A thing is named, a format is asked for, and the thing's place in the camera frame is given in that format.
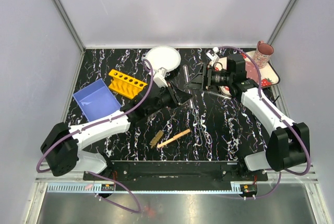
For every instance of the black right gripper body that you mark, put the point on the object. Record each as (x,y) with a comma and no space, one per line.
(205,78)

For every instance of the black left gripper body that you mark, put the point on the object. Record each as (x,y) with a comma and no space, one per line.
(173,94)

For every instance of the clear glass test tube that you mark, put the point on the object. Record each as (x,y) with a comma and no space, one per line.
(217,94)
(186,73)

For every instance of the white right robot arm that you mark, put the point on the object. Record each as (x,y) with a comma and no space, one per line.
(289,141)

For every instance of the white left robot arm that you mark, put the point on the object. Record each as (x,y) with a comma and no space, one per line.
(63,148)

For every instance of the pink dotted plate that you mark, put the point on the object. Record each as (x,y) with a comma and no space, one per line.
(252,72)

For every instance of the white paper plate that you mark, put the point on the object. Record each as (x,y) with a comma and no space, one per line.
(163,57)

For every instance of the wooden test tube clamp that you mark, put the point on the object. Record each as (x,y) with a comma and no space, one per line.
(179,135)

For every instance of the brown test tube brush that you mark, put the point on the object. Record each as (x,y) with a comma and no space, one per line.
(155,141)

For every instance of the yellow test tube rack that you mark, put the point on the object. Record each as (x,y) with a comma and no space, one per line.
(125,85)

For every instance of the pink patterned mug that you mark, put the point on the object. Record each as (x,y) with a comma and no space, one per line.
(262,54)

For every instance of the blue plastic bin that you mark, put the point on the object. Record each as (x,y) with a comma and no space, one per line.
(96,101)

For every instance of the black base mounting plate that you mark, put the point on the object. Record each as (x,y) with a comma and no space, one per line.
(180,175)

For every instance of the metal wire tongs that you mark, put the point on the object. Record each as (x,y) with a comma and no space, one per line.
(197,125)

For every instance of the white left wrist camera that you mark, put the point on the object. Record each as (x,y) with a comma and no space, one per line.
(159,77)

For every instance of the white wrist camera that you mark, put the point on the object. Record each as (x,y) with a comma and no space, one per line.
(159,77)
(213,56)

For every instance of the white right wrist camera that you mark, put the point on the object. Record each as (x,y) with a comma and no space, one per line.
(213,56)

